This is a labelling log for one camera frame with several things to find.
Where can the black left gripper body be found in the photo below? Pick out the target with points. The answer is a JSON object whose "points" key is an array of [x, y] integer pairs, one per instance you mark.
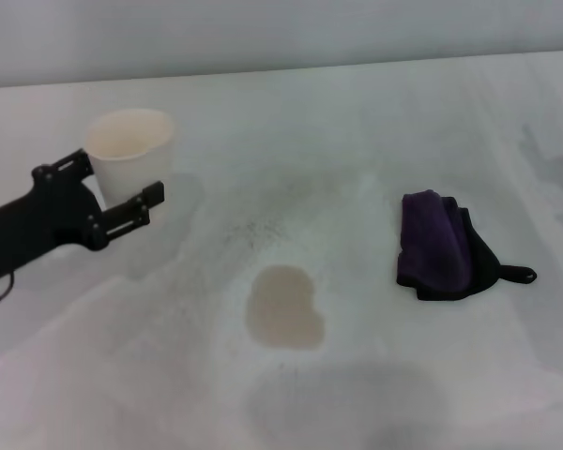
{"points": [[51, 215]]}

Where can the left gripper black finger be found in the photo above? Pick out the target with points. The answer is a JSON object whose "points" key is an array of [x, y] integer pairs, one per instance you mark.
{"points": [[126, 211], [75, 161]]}

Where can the white paper cup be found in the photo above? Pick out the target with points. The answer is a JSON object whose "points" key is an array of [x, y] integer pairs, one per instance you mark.
{"points": [[131, 154]]}

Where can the purple rag with black edge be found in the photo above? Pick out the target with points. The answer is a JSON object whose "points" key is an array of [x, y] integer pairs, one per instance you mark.
{"points": [[431, 244]]}

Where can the brown water stain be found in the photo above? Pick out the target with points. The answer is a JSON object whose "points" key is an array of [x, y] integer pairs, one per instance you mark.
{"points": [[284, 309]]}

